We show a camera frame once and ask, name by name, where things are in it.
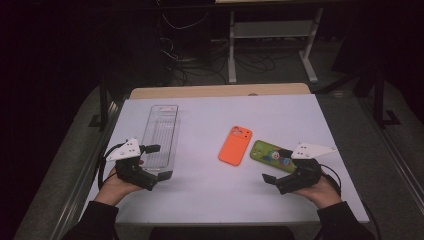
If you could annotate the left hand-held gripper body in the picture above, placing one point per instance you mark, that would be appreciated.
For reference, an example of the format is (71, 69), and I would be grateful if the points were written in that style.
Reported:
(126, 151)

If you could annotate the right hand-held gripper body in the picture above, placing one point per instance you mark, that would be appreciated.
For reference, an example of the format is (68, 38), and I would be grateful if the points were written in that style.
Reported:
(306, 173)

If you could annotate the clear plastic storage tray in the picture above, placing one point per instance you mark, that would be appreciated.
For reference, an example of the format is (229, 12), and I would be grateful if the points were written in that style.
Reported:
(163, 133)

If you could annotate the green phone case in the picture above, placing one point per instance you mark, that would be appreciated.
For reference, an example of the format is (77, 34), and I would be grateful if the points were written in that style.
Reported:
(266, 154)

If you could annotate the orange phone case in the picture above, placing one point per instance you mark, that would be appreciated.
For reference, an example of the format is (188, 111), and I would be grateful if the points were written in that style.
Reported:
(235, 146)

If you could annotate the person's right hand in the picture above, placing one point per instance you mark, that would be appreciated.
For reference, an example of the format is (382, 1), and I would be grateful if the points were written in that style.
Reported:
(321, 193)

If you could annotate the person's left hand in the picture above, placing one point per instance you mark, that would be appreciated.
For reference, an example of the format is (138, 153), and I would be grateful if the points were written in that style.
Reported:
(113, 190)

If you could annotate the white tabletop board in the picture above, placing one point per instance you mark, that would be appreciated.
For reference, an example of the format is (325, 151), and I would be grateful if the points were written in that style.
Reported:
(206, 193)

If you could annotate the black metal stand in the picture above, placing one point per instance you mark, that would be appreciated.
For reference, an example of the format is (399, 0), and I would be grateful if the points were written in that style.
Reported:
(104, 103)
(379, 100)

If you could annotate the white metal desk frame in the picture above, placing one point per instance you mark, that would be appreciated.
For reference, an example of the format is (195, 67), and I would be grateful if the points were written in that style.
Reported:
(271, 29)

